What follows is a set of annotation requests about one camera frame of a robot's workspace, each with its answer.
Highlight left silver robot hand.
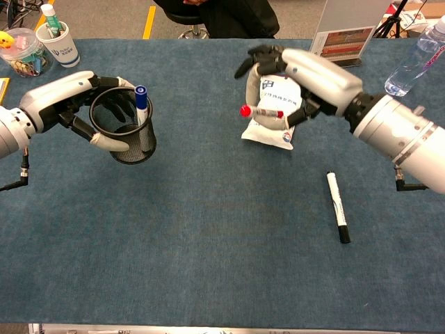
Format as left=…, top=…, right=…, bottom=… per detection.
left=19, top=70, right=140, bottom=152

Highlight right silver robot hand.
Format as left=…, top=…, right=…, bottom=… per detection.
left=234, top=44, right=364, bottom=130

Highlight white printed plastic bag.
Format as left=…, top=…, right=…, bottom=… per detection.
left=241, top=74, right=303, bottom=150

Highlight red cap whiteboard marker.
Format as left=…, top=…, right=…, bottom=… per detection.
left=239, top=104, right=285, bottom=120

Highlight blue cap whiteboard marker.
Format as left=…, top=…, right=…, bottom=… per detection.
left=133, top=85, right=148, bottom=128

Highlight black mesh pen holder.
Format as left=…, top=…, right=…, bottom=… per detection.
left=88, top=86, right=157, bottom=165

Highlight black cap whiteboard marker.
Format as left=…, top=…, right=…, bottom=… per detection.
left=325, top=170, right=351, bottom=244

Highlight white paper cup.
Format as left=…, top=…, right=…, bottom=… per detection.
left=35, top=20, right=81, bottom=68

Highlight clear jar of clips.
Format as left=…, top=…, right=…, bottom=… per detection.
left=0, top=27, right=53, bottom=78

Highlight yellow duck toy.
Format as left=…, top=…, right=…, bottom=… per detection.
left=0, top=30, right=17, bottom=49

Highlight green white glue tube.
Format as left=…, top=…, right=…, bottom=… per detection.
left=40, top=3, right=65, bottom=38

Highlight black tripod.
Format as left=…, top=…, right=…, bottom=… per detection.
left=373, top=0, right=411, bottom=39

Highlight clear plastic water bottle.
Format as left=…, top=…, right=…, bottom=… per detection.
left=384, top=15, right=445, bottom=97

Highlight person in black clothes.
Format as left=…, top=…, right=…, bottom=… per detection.
left=152, top=0, right=281, bottom=39

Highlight cardboard box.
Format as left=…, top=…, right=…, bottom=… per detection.
left=399, top=0, right=445, bottom=35

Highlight black stool chrome base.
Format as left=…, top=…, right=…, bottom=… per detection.
left=163, top=8, right=209, bottom=40

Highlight blue felt table cloth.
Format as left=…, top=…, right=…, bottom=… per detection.
left=0, top=38, right=445, bottom=328

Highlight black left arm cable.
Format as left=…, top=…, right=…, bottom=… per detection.
left=0, top=145, right=31, bottom=192

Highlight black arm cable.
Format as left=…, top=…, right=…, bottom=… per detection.
left=394, top=165, right=430, bottom=191
left=0, top=145, right=31, bottom=192

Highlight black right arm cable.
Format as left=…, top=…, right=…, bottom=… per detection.
left=394, top=165, right=430, bottom=191

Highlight aluminium table edge rail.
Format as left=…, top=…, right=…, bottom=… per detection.
left=29, top=323, right=394, bottom=334

